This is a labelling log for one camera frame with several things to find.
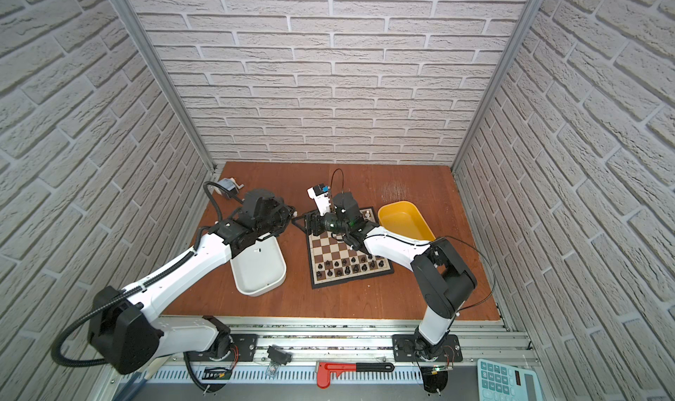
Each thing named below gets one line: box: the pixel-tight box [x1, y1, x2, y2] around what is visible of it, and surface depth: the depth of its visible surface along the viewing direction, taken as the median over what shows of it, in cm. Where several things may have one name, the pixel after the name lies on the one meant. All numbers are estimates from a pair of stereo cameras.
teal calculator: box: [477, 358, 545, 401], surface depth 69 cm
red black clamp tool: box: [315, 361, 396, 390], surface depth 71 cm
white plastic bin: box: [229, 234, 288, 297], surface depth 88 cm
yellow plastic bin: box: [377, 200, 437, 242], surface depth 102 cm
